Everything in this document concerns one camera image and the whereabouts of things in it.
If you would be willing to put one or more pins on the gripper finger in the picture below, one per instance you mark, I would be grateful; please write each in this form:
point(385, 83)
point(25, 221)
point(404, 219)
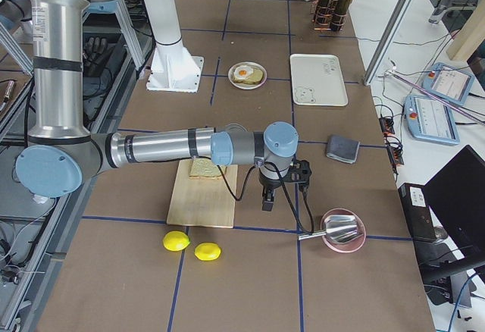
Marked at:
point(270, 200)
point(265, 206)

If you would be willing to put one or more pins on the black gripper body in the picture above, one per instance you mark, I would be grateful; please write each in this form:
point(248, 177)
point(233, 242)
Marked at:
point(268, 186)

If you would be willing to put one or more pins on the bread slice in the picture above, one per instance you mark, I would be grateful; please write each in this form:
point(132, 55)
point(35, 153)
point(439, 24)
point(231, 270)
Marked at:
point(204, 168)
point(255, 78)

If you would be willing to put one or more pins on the white round plate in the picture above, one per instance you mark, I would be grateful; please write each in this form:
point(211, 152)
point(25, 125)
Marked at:
point(247, 86)

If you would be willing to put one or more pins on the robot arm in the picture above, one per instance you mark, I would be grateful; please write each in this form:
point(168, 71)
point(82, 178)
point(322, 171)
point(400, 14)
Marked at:
point(61, 153)

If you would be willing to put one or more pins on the cream bear tray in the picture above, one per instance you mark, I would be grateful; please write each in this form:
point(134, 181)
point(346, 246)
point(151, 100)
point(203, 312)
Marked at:
point(317, 80)

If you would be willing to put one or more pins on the wooden cutting board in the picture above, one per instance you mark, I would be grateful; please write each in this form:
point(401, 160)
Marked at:
point(200, 201)

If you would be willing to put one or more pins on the metal scoop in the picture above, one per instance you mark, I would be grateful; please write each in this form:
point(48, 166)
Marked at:
point(339, 229)

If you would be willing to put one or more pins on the yellow lemon right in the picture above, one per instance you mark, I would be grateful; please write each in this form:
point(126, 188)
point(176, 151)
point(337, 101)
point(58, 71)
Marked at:
point(207, 251)

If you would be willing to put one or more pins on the yellow lemon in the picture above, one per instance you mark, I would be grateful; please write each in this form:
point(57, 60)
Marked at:
point(175, 241)
point(207, 251)

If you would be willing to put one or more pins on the grey folded cloth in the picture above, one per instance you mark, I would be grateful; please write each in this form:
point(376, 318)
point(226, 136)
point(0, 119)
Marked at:
point(342, 149)

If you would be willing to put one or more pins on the pink bowl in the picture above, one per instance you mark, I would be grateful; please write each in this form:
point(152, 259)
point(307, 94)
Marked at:
point(352, 246)

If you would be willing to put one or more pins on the yellow lemon left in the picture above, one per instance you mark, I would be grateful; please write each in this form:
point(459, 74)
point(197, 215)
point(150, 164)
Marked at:
point(175, 241)

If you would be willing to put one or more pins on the fried egg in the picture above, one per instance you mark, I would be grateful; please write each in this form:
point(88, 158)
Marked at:
point(242, 72)

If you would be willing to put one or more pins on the black box device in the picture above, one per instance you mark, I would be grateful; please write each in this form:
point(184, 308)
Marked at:
point(417, 212)

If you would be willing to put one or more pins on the teach pendant near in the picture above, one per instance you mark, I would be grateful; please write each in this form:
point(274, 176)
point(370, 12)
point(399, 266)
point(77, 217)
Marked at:
point(431, 121)

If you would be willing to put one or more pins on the teach pendant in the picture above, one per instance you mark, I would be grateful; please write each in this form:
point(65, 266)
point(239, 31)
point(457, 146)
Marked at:
point(449, 83)
point(431, 121)

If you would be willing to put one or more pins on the black laptop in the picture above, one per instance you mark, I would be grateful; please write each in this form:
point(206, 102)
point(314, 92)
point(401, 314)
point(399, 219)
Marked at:
point(456, 196)

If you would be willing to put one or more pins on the teach pendant far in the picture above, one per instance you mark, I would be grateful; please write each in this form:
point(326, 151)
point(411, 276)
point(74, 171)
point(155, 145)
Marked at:
point(449, 83)

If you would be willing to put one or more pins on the pink grabber stick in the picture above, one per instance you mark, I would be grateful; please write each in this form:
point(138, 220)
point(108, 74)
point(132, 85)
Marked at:
point(455, 108)

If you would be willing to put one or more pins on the wooden beam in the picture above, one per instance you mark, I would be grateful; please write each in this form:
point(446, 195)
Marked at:
point(469, 38)

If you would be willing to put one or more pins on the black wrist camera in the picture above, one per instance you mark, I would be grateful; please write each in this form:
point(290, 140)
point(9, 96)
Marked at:
point(299, 172)

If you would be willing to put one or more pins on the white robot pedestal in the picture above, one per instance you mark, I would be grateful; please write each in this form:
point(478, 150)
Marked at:
point(173, 68)

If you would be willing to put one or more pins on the copper wire bottle rack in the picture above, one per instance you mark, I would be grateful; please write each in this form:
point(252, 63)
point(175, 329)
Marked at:
point(331, 17)

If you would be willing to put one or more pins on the aluminium frame post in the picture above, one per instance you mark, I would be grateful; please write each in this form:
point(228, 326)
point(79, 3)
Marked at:
point(393, 24)

